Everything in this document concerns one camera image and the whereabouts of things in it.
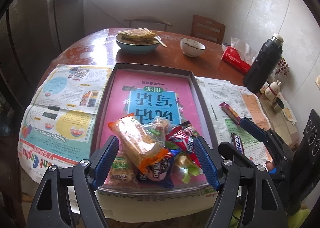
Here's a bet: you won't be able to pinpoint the red tissue pack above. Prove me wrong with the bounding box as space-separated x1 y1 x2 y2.
221 47 251 75

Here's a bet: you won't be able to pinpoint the purple orange snack bar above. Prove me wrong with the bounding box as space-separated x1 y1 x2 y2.
219 102 241 125

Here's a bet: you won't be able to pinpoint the small white bowl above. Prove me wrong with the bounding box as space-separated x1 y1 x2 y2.
180 38 206 57

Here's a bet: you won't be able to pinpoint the blue Oreo cookie packet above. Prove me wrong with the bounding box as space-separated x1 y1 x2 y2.
136 152 174 188

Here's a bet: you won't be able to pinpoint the orange cracker packet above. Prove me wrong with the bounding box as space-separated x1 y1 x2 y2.
108 113 169 174

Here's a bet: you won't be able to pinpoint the colourful Student English newspaper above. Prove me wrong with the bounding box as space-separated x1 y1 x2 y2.
17 64 113 183

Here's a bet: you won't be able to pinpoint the red milk candy packet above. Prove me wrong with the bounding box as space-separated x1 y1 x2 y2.
166 125 201 167

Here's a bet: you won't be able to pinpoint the teal bowl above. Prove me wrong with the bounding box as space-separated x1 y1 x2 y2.
116 34 159 55

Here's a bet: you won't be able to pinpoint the green label rice cracker packet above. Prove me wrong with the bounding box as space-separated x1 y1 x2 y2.
105 151 140 189

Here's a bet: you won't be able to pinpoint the curved back wooden chair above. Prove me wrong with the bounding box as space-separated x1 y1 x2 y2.
124 16 173 31

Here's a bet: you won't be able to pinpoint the yellow green candy packet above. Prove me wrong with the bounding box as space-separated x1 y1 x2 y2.
172 142 203 184

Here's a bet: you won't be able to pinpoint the white rabbit figurine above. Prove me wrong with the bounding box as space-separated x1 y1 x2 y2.
264 80 281 101

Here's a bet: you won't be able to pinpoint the black green snack packet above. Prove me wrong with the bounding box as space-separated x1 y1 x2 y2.
179 121 199 136

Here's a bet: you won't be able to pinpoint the stacked flatbread pancakes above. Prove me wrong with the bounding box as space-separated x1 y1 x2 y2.
118 28 158 45

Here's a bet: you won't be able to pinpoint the Snickers chocolate bar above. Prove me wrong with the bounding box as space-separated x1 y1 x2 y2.
231 133 245 155

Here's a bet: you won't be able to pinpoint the red white patterned jar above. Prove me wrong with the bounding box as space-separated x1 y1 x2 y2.
275 57 290 76

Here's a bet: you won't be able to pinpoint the dark grey refrigerator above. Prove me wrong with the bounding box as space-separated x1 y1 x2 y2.
0 0 86 88

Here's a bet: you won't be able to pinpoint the wooden chopsticks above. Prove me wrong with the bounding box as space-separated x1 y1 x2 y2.
144 28 167 48

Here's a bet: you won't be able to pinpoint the small white bottle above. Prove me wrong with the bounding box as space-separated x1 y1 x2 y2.
259 82 269 94

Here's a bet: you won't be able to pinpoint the pink lined cardboard tray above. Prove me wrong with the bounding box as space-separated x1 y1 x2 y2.
90 62 221 195

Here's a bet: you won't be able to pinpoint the black thermos flask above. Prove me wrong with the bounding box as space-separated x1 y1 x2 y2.
243 34 284 94

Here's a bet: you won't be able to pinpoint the small steel cup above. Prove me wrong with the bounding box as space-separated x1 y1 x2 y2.
271 97 284 114

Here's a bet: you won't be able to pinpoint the brown wooden chair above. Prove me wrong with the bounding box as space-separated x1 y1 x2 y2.
190 15 226 44

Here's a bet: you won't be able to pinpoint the white and orange newspaper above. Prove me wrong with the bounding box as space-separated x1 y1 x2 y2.
196 76 272 166

